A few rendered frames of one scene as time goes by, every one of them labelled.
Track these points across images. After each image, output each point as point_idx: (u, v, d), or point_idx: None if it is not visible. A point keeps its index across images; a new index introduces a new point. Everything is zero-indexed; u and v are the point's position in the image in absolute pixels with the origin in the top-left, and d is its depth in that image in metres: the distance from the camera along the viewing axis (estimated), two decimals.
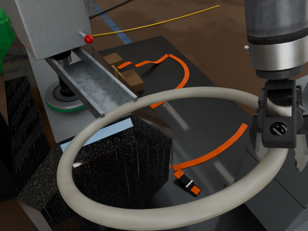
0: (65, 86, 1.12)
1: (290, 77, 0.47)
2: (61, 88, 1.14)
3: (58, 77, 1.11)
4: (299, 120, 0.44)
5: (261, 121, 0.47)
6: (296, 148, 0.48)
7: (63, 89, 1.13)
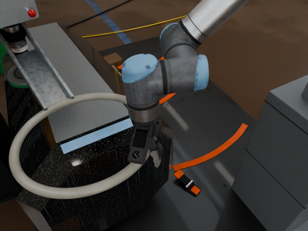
0: None
1: None
2: None
3: None
4: (153, 145, 0.79)
5: None
6: (153, 157, 0.83)
7: None
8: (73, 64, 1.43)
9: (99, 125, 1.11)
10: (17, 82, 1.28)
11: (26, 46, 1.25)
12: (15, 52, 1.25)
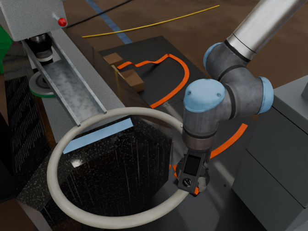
0: None
1: None
2: None
3: None
4: (203, 171, 0.75)
5: (183, 166, 0.77)
6: (200, 182, 0.80)
7: None
8: (73, 64, 1.43)
9: (99, 125, 1.11)
10: None
11: (51, 54, 1.19)
12: (40, 61, 1.19)
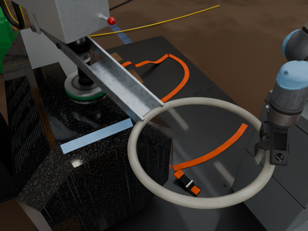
0: (85, 76, 1.22)
1: None
2: (80, 79, 1.24)
3: (77, 68, 1.21)
4: None
5: (264, 144, 0.84)
6: None
7: (83, 78, 1.23)
8: (73, 64, 1.43)
9: (99, 125, 1.11)
10: (92, 93, 1.21)
11: None
12: None
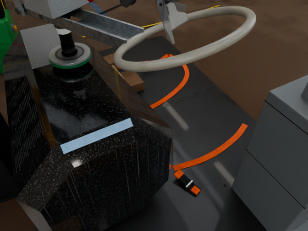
0: (68, 47, 1.34)
1: None
2: (63, 50, 1.36)
3: (60, 40, 1.33)
4: None
5: None
6: None
7: (66, 49, 1.35)
8: None
9: (99, 125, 1.11)
10: (65, 63, 1.33)
11: None
12: (62, 35, 1.30)
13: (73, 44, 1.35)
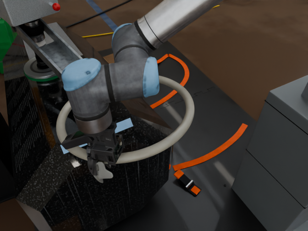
0: (41, 59, 1.32)
1: (103, 139, 0.70)
2: (37, 62, 1.34)
3: (34, 52, 1.31)
4: (88, 154, 0.74)
5: None
6: None
7: (40, 62, 1.33)
8: None
9: None
10: (34, 57, 1.42)
11: (44, 40, 1.28)
12: None
13: None
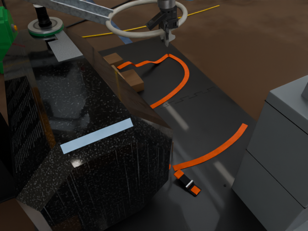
0: (46, 18, 1.65)
1: (172, 13, 1.37)
2: (41, 22, 1.66)
3: (38, 13, 1.62)
4: (164, 26, 1.38)
5: (159, 22, 1.42)
6: (164, 36, 1.43)
7: (45, 20, 1.65)
8: (73, 64, 1.43)
9: (99, 125, 1.11)
10: (55, 28, 1.66)
11: None
12: (40, 8, 1.60)
13: (48, 15, 1.66)
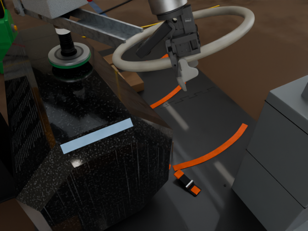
0: (67, 47, 1.34)
1: (182, 23, 0.65)
2: (63, 50, 1.36)
3: (59, 39, 1.33)
4: (167, 52, 0.68)
5: None
6: None
7: (65, 49, 1.35)
8: None
9: (99, 125, 1.11)
10: (81, 43, 1.47)
11: None
12: (61, 35, 1.30)
13: (72, 44, 1.35)
